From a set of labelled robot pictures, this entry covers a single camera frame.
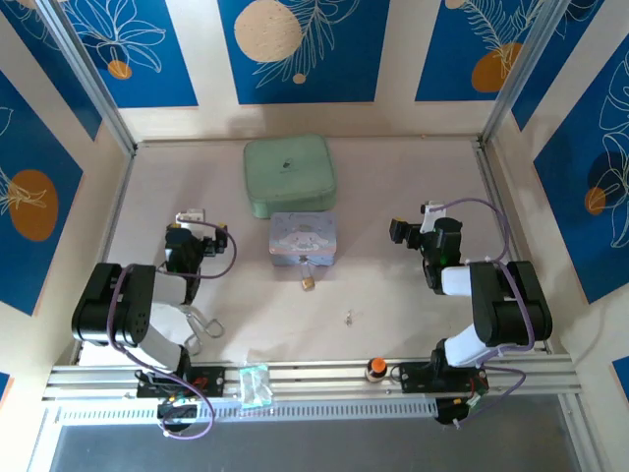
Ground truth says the cartoon print tin box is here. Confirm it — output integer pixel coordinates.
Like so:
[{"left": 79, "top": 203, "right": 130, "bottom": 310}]
[{"left": 267, "top": 211, "right": 340, "bottom": 269}]

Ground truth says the green square zip case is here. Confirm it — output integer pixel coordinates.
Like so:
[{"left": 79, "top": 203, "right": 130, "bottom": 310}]
[{"left": 242, "top": 134, "right": 340, "bottom": 221}]

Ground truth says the orange-topped knob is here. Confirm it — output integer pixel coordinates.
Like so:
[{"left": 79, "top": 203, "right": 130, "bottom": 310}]
[{"left": 364, "top": 357, "right": 390, "bottom": 384}]

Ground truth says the clear plastic bag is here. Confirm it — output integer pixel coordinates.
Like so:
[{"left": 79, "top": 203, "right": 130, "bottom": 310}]
[{"left": 237, "top": 363, "right": 274, "bottom": 407}]

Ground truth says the grey metal panel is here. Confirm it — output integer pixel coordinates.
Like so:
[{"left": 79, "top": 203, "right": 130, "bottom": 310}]
[{"left": 47, "top": 421, "right": 582, "bottom": 472}]

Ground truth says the purple left gripper cable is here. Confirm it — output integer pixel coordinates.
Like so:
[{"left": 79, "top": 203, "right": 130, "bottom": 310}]
[{"left": 189, "top": 220, "right": 240, "bottom": 282}]

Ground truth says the purple gripper cable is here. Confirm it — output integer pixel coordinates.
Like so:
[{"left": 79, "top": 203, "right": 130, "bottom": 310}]
[
  {"left": 443, "top": 197, "right": 511, "bottom": 265},
  {"left": 189, "top": 220, "right": 240, "bottom": 282}
]

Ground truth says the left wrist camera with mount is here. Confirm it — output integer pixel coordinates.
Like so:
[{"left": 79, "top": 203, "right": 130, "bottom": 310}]
[{"left": 175, "top": 207, "right": 205, "bottom": 227}]

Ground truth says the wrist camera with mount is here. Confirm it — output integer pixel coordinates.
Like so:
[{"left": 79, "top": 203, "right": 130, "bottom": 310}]
[
  {"left": 175, "top": 207, "right": 205, "bottom": 227},
  {"left": 421, "top": 200, "right": 450, "bottom": 233}
]

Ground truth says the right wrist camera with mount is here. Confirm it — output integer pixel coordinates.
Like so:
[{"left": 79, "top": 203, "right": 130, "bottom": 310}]
[{"left": 421, "top": 200, "right": 450, "bottom": 233}]

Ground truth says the purple right gripper cable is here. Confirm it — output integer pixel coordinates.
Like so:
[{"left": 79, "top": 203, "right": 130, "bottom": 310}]
[{"left": 443, "top": 197, "right": 511, "bottom": 265}]

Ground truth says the aluminium side rail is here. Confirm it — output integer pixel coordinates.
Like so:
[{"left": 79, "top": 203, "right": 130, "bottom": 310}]
[{"left": 473, "top": 139, "right": 552, "bottom": 353}]

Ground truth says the metal wire clip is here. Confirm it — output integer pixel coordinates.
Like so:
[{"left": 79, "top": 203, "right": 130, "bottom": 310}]
[{"left": 178, "top": 304, "right": 225, "bottom": 356}]

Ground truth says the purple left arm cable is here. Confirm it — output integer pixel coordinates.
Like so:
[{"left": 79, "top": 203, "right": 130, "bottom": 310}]
[{"left": 104, "top": 265, "right": 216, "bottom": 440}]

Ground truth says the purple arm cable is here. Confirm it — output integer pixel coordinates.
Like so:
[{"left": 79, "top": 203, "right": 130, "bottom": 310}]
[
  {"left": 454, "top": 260, "right": 538, "bottom": 428},
  {"left": 104, "top": 265, "right": 216, "bottom": 440}
]

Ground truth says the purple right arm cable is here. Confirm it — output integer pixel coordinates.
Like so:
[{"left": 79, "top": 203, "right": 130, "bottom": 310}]
[{"left": 454, "top": 260, "right": 538, "bottom": 428}]

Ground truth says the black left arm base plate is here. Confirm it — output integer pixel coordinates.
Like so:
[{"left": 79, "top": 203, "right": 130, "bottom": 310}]
[{"left": 136, "top": 365, "right": 228, "bottom": 400}]

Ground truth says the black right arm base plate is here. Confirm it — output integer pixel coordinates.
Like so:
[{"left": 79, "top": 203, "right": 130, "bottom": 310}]
[{"left": 398, "top": 360, "right": 491, "bottom": 395}]

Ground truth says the aluminium frame rail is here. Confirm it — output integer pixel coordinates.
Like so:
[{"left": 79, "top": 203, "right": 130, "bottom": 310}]
[{"left": 41, "top": 360, "right": 577, "bottom": 403}]

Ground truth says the aluminium corner post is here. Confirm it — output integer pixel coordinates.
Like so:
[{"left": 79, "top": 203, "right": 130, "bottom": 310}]
[
  {"left": 35, "top": 0, "right": 138, "bottom": 154},
  {"left": 478, "top": 0, "right": 575, "bottom": 145}
]

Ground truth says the slotted grey cable duct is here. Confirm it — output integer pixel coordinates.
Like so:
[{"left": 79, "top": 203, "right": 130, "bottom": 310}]
[{"left": 55, "top": 397, "right": 439, "bottom": 423}]

